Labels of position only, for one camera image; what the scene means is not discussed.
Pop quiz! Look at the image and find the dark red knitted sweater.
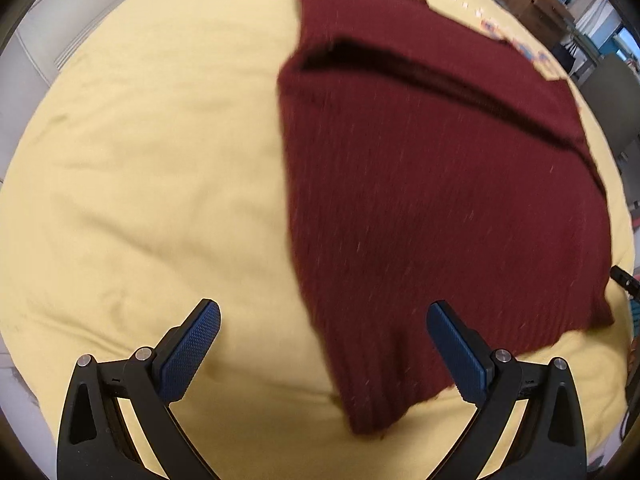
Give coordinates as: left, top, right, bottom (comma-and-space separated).
277, 0, 616, 437

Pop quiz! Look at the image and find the grey green chair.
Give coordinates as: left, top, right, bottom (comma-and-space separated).
575, 52, 640, 162

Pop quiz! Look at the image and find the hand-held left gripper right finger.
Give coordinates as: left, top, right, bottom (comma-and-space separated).
426, 300, 587, 480

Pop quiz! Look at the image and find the dark blue bag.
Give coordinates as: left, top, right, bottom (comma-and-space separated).
552, 40, 584, 80

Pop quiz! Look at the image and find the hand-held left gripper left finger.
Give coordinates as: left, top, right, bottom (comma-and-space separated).
56, 298, 222, 480

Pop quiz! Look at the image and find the wooden desk with drawers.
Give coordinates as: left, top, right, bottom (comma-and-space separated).
492, 0, 577, 57

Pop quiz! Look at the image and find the yellow printed bed blanket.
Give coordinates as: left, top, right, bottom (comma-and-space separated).
0, 0, 637, 480

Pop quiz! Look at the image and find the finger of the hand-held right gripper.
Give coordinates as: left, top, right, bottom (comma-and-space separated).
610, 266, 640, 298

